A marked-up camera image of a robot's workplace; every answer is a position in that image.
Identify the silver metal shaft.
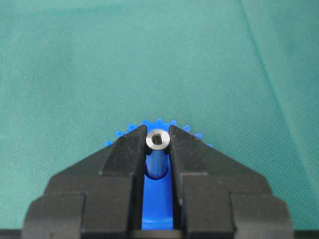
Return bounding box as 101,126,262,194
146,129,170,180

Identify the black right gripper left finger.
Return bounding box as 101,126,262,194
21,125,147,239

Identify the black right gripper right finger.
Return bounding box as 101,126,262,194
169,126,294,239

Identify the blue plastic gear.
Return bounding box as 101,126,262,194
104,118,214,231

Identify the green cloth mat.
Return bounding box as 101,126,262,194
0,0,319,230

